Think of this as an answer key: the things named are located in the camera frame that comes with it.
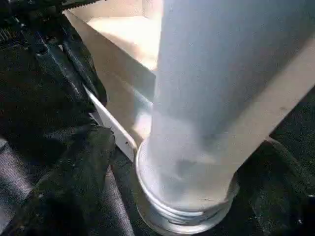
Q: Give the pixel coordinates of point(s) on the white plastic table top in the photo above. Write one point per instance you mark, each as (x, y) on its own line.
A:
(118, 73)

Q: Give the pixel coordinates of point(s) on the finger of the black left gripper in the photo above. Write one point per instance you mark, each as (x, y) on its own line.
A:
(56, 73)
(83, 71)

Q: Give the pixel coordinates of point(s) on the white plastic table leg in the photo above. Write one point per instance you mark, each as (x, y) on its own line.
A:
(209, 73)

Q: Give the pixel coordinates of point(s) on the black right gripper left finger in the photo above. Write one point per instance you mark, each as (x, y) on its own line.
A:
(69, 191)

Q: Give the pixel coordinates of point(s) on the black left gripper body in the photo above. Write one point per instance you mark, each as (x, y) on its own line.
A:
(29, 22)

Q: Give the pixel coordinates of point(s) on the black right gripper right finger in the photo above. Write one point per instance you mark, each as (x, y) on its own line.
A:
(275, 196)

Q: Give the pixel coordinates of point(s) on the black mat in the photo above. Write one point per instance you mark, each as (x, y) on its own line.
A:
(37, 110)

